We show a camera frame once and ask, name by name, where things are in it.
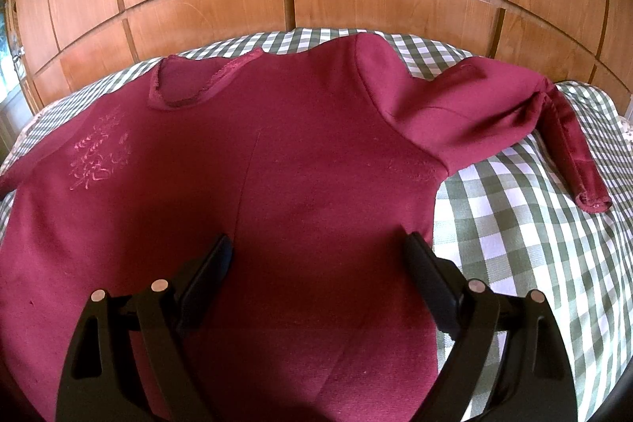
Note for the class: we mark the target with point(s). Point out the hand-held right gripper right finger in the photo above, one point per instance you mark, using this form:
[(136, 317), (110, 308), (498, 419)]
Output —
[(429, 265)]

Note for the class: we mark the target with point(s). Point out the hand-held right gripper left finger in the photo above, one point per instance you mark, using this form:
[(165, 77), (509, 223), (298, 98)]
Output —
[(215, 265)]

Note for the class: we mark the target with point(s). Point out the maroon long-sleeved shirt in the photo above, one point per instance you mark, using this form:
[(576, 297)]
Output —
[(277, 184)]

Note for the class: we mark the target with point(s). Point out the green checkered bed sheet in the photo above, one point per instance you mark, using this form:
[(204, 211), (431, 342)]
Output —
[(534, 254)]

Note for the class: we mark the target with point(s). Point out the window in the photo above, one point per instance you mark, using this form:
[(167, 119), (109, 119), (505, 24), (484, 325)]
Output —
[(6, 51)]

